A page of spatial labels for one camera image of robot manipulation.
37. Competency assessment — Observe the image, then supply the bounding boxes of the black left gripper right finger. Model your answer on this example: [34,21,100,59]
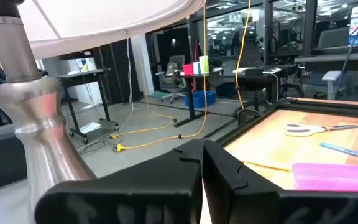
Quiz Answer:
[202,139,358,224]

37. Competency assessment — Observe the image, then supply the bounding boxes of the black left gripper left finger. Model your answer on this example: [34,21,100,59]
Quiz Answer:
[34,138,205,224]

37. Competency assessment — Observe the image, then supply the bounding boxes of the yellow pencil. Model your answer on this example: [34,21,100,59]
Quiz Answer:
[242,160,292,173]

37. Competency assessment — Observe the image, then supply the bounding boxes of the clear box with pink lid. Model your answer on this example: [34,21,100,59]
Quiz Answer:
[291,162,358,192]

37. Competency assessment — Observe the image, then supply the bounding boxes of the yellow handled scissors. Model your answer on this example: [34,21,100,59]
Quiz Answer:
[283,123,358,138]

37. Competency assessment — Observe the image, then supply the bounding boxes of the blue pen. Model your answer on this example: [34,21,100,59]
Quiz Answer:
[319,142,358,164]

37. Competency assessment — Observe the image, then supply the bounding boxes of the red box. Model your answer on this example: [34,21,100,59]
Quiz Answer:
[182,63,195,77]

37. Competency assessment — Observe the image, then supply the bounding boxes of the green and white box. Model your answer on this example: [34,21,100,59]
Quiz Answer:
[198,55,210,75]

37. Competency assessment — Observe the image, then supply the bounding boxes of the blue plastic bin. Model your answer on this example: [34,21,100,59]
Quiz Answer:
[183,90,218,109]

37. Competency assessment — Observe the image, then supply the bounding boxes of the black desk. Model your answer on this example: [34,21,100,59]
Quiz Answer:
[173,67,282,128]

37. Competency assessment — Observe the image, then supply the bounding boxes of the grey office chair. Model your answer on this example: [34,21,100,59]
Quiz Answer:
[155,55,186,105]

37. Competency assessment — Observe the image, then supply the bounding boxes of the black rolling cart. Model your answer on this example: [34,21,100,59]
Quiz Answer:
[57,68,120,145]

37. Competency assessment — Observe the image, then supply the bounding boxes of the silver lamp with white shade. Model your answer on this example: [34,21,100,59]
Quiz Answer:
[0,0,206,218]

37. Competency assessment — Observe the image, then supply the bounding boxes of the black equipment case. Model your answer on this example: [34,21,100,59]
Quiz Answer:
[0,124,28,196]

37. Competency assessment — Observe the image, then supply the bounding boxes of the chair with white armrest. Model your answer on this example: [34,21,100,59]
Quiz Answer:
[300,70,343,101]

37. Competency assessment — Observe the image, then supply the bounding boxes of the dark grey desk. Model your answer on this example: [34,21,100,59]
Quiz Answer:
[293,45,358,73]

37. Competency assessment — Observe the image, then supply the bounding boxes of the grey chair back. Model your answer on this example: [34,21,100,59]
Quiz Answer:
[317,27,351,49]

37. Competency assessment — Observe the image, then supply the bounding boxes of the yellow floor cable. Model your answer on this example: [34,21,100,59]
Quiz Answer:
[109,93,178,140]

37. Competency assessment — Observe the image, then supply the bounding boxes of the black table frame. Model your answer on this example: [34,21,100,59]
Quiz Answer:
[203,97,358,147]

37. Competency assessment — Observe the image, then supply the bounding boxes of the white hanging cable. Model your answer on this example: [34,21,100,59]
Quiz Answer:
[125,39,135,110]

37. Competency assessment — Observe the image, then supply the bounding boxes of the white desk cable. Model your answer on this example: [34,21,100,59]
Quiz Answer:
[268,71,280,102]

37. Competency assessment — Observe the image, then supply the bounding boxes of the yellow hanging cable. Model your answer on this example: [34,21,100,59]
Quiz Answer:
[234,0,252,110]
[113,0,209,153]

